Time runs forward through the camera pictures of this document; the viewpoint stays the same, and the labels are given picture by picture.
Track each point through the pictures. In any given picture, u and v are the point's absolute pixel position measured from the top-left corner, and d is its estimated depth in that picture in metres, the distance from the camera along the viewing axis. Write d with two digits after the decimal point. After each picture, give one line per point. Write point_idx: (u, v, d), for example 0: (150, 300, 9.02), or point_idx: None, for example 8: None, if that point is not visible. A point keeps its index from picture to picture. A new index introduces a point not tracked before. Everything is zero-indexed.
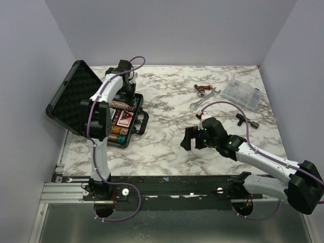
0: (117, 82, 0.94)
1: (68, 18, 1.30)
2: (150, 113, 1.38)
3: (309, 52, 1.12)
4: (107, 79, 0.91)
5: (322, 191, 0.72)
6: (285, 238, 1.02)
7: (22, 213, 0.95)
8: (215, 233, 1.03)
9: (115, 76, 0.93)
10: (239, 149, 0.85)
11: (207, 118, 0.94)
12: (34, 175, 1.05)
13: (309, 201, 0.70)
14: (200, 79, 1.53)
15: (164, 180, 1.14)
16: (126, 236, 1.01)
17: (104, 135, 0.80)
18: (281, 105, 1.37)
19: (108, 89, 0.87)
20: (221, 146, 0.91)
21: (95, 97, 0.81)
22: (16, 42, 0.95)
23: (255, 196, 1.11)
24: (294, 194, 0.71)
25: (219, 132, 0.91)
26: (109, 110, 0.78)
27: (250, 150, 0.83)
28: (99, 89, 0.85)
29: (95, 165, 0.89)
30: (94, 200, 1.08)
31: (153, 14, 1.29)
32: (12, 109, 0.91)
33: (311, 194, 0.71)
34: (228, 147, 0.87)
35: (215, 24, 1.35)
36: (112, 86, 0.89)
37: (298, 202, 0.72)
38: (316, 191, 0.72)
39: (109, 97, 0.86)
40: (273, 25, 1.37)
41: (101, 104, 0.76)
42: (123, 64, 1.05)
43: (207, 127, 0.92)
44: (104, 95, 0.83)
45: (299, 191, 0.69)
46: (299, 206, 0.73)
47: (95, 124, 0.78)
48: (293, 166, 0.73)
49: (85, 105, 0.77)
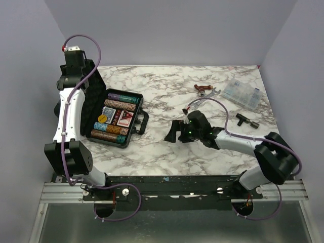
0: (78, 100, 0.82)
1: (68, 18, 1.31)
2: (150, 113, 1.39)
3: (309, 52, 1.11)
4: (65, 102, 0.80)
5: (293, 160, 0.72)
6: (285, 238, 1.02)
7: (22, 213, 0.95)
8: (215, 233, 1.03)
9: (73, 93, 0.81)
10: (217, 135, 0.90)
11: (193, 111, 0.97)
12: (34, 175, 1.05)
13: (278, 168, 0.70)
14: (200, 79, 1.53)
15: (164, 180, 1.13)
16: (126, 236, 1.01)
17: (86, 171, 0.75)
18: (281, 104, 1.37)
19: (72, 116, 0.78)
20: (205, 138, 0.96)
21: (60, 137, 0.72)
22: (16, 41, 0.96)
23: (255, 196, 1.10)
24: (265, 165, 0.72)
25: (203, 125, 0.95)
26: (82, 144, 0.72)
27: (226, 134, 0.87)
28: (62, 122, 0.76)
29: (89, 183, 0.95)
30: (94, 200, 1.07)
31: (152, 14, 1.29)
32: (12, 110, 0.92)
33: (280, 163, 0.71)
34: (209, 137, 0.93)
35: (214, 24, 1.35)
36: (74, 109, 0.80)
37: (271, 173, 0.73)
38: (286, 159, 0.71)
39: (77, 125, 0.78)
40: (273, 24, 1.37)
41: (73, 142, 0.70)
42: (72, 58, 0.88)
43: (192, 119, 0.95)
44: (69, 129, 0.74)
45: (266, 160, 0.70)
46: (275, 178, 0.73)
47: (72, 162, 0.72)
48: (259, 137, 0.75)
49: (52, 150, 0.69)
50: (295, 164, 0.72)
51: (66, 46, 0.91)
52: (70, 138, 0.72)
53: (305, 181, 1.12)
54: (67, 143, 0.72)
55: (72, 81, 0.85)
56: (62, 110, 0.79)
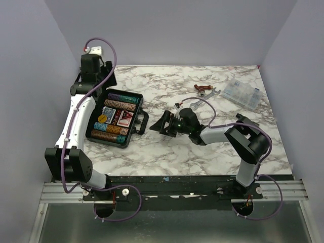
0: (86, 108, 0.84)
1: (68, 18, 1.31)
2: (150, 113, 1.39)
3: (309, 51, 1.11)
4: (74, 108, 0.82)
5: (264, 139, 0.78)
6: (285, 238, 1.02)
7: (22, 212, 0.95)
8: (215, 233, 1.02)
9: (83, 100, 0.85)
10: (202, 131, 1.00)
11: (185, 109, 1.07)
12: (34, 175, 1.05)
13: (248, 147, 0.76)
14: (200, 79, 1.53)
15: (164, 180, 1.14)
16: (126, 236, 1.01)
17: (85, 178, 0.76)
18: (281, 104, 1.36)
19: (79, 122, 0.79)
20: (193, 135, 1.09)
21: (63, 143, 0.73)
22: (16, 42, 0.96)
23: (255, 196, 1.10)
24: (236, 145, 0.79)
25: (194, 123, 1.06)
26: (83, 152, 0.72)
27: (208, 127, 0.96)
28: (67, 128, 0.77)
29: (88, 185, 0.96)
30: (94, 200, 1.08)
31: (152, 13, 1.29)
32: (12, 110, 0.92)
33: (250, 143, 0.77)
34: (197, 135, 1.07)
35: (215, 24, 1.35)
36: (82, 115, 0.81)
37: (243, 153, 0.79)
38: (256, 139, 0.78)
39: (81, 133, 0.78)
40: (273, 24, 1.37)
41: (73, 151, 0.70)
42: (86, 65, 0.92)
43: (184, 117, 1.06)
44: (73, 136, 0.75)
45: (236, 140, 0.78)
46: (248, 157, 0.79)
47: (70, 169, 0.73)
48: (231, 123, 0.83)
49: (52, 155, 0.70)
50: (266, 143, 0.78)
51: (87, 49, 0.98)
52: (72, 146, 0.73)
53: (305, 181, 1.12)
54: (68, 149, 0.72)
55: (85, 89, 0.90)
56: (69, 115, 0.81)
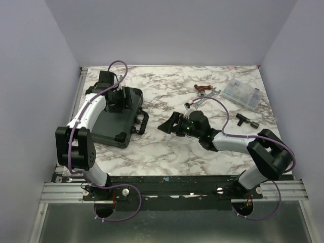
0: (98, 103, 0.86)
1: (68, 18, 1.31)
2: (150, 113, 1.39)
3: (309, 51, 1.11)
4: (87, 99, 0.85)
5: (287, 156, 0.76)
6: (285, 238, 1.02)
7: (22, 212, 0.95)
8: (215, 233, 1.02)
9: (96, 96, 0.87)
10: (214, 137, 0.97)
11: (196, 113, 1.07)
12: (35, 174, 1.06)
13: (271, 164, 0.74)
14: (200, 79, 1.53)
15: (164, 180, 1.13)
16: (126, 236, 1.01)
17: (88, 166, 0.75)
18: (281, 104, 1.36)
19: (90, 111, 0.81)
20: (203, 140, 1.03)
21: (73, 123, 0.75)
22: (17, 42, 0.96)
23: (255, 196, 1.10)
24: (257, 160, 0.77)
25: (204, 127, 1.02)
26: (90, 135, 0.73)
27: (222, 135, 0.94)
28: (78, 113, 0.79)
29: (89, 180, 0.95)
30: (94, 200, 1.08)
31: (152, 13, 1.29)
32: (13, 110, 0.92)
33: (273, 159, 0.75)
34: (207, 139, 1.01)
35: (215, 24, 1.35)
36: (94, 108, 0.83)
37: (264, 168, 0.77)
38: (279, 155, 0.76)
39: (90, 121, 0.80)
40: (272, 25, 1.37)
41: (82, 130, 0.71)
42: (104, 76, 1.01)
43: (194, 120, 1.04)
44: (84, 120, 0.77)
45: (259, 155, 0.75)
46: (269, 173, 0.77)
47: (76, 154, 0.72)
48: (252, 135, 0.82)
49: (62, 133, 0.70)
50: (288, 160, 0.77)
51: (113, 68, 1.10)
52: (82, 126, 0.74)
53: (305, 181, 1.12)
54: (77, 130, 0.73)
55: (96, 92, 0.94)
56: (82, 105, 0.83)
